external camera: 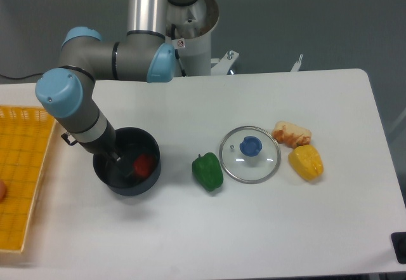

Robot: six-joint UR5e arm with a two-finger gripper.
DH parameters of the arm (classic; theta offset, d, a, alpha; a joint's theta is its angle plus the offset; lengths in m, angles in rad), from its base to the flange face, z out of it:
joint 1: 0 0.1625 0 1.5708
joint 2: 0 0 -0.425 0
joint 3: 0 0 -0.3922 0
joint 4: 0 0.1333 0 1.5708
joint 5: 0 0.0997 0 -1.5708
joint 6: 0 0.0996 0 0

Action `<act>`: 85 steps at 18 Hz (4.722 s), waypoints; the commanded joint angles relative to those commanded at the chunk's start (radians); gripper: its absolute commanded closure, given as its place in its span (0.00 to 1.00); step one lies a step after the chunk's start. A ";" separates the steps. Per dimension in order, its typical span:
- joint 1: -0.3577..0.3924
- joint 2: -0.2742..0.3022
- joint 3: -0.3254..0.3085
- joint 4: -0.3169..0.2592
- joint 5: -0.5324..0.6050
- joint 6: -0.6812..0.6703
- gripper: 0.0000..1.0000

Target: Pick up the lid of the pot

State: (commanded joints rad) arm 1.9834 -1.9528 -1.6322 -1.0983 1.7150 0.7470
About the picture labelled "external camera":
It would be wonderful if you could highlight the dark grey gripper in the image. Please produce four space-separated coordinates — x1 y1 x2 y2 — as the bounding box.
73 118 134 177

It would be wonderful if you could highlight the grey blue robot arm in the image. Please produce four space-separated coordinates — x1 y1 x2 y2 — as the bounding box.
35 0 204 176

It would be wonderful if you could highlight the dark blue cooking pot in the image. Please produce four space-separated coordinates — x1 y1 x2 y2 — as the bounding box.
93 127 161 196

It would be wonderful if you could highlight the glass pot lid blue knob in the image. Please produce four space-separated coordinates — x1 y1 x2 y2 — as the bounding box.
219 126 282 184

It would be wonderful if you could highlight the red bell pepper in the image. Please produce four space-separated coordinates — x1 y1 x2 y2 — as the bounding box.
133 153 157 179

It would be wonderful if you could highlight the green bell pepper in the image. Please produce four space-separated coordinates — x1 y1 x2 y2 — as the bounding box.
192 152 224 192

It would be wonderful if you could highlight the yellow plastic basket tray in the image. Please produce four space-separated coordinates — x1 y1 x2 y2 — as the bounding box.
1 105 56 253

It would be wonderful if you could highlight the toasted bread piece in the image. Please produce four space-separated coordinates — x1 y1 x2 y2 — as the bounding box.
272 121 311 149

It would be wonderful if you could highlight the yellow bell pepper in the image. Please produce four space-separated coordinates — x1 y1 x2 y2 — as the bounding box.
288 144 324 181

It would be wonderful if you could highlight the black cable on floor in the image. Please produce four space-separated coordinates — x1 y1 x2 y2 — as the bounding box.
0 72 44 80

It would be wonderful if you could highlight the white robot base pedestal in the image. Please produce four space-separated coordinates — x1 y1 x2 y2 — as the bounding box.
166 0 219 76

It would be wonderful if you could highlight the white metal mount bracket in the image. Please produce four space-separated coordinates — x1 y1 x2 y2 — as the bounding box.
211 50 240 76

